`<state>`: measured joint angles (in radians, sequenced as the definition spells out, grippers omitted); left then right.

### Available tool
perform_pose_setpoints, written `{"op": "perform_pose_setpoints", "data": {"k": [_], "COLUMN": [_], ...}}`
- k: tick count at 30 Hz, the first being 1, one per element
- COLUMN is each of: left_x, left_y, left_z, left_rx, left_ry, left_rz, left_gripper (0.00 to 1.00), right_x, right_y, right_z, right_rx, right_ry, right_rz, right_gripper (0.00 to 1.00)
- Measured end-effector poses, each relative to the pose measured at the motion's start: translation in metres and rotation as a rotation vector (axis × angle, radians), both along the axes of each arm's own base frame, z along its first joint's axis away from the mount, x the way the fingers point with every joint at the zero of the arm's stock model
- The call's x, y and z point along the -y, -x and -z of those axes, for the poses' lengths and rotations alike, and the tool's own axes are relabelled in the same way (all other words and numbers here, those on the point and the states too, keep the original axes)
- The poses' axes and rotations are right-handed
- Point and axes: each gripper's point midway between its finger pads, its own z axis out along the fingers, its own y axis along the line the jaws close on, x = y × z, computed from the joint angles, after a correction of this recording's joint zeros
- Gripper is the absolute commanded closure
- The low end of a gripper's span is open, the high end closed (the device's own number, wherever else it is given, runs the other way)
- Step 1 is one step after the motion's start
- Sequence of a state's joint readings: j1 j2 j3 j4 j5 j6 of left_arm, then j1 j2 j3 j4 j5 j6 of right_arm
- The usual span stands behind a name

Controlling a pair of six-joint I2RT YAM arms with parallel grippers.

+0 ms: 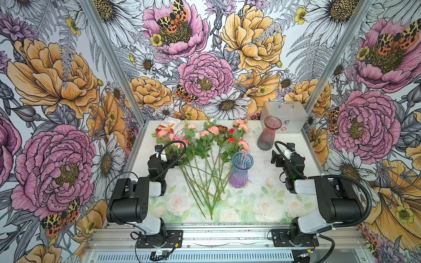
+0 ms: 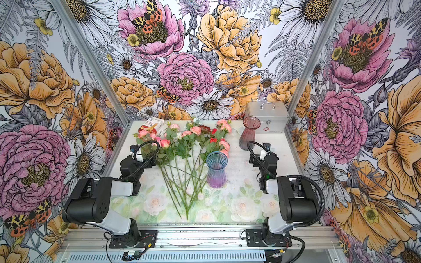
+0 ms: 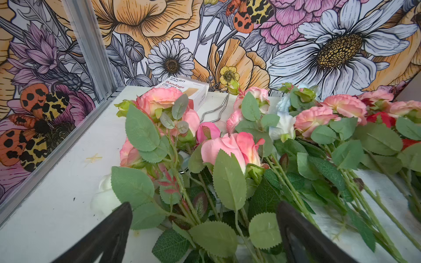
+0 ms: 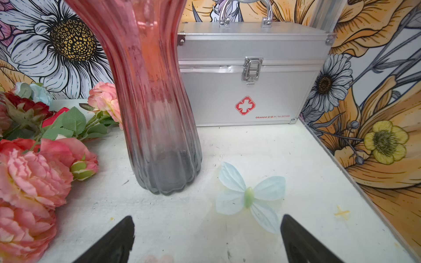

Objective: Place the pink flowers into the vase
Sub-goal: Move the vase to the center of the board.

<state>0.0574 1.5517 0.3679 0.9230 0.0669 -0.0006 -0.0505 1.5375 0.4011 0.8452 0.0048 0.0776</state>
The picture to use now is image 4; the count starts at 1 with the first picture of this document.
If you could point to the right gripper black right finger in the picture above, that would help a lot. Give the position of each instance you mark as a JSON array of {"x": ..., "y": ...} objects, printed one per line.
[{"x": 301, "y": 246}]

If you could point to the pale blue fabric flower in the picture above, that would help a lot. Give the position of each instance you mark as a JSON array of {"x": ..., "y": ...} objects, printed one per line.
[{"x": 238, "y": 196}]

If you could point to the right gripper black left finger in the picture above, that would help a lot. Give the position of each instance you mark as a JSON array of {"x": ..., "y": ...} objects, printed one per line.
[{"x": 114, "y": 247}]

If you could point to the silver first aid case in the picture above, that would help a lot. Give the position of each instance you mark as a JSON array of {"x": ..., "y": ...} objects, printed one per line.
[{"x": 238, "y": 73}]

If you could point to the pink flower stem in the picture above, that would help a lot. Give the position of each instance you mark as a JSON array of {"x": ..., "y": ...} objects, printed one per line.
[
  {"x": 90, "y": 120},
  {"x": 35, "y": 180}
]

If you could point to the pink purple glass vase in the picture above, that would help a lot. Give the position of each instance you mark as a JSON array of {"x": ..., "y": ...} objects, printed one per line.
[{"x": 140, "y": 41}]

